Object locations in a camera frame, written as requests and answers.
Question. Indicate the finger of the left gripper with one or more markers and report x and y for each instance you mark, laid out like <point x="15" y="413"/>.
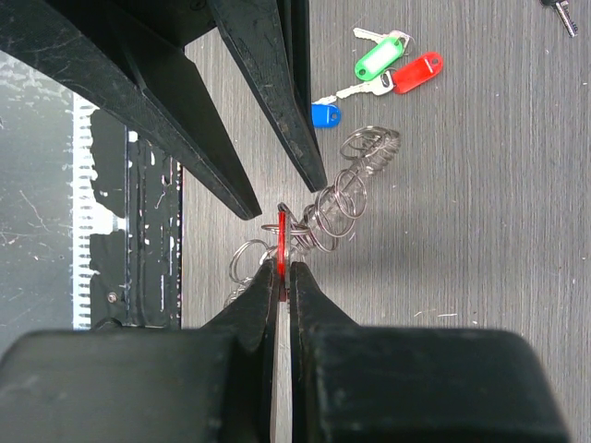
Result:
<point x="127" y="57"/>
<point x="270" y="43"/>

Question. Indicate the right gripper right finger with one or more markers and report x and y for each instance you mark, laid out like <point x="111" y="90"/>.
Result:
<point x="354" y="383"/>

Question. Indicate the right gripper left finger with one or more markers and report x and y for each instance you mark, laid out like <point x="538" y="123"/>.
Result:
<point x="211" y="384"/>

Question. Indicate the large metal keyring strip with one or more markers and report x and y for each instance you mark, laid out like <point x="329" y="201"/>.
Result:
<point x="333" y="214"/>

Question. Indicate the red tag key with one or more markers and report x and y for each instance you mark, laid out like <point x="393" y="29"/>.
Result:
<point x="399" y="81"/>
<point x="283" y="251"/>

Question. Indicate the blue tag key centre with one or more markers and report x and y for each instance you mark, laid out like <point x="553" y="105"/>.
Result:
<point x="325" y="115"/>

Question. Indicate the green tag key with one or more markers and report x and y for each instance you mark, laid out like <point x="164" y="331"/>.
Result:
<point x="389" y="48"/>

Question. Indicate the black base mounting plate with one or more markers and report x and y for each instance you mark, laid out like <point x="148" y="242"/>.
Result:
<point x="136" y="264"/>

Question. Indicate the red tag key on table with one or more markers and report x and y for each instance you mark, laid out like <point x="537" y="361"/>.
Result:
<point x="399" y="81"/>

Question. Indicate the black tag key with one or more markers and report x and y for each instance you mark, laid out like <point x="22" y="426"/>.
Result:
<point x="561" y="8"/>

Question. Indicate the perforated metal cable rail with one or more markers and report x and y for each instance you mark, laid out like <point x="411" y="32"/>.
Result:
<point x="83" y="206"/>

